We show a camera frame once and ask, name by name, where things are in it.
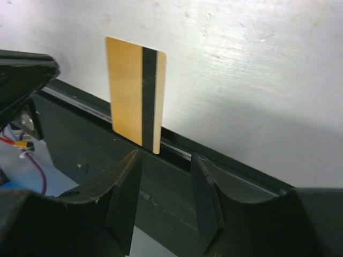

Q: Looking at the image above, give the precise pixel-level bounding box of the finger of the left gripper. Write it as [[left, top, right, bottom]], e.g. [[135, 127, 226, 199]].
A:
[[1, 50, 60, 128]]

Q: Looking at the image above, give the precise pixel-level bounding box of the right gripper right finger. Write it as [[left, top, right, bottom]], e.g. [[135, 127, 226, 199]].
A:
[[191, 154, 342, 256]]

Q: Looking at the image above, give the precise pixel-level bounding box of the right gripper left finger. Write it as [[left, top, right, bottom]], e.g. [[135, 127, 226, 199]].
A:
[[1, 150, 142, 256]]

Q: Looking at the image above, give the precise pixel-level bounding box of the gold card magnetic stripe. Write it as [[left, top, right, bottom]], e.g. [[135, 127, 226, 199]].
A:
[[106, 37, 167, 155]]

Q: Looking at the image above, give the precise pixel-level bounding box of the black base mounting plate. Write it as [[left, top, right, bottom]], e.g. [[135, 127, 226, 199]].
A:
[[32, 79, 301, 257]]

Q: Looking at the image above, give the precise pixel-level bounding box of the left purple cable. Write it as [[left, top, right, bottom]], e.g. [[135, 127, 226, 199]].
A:
[[26, 152, 48, 195]]

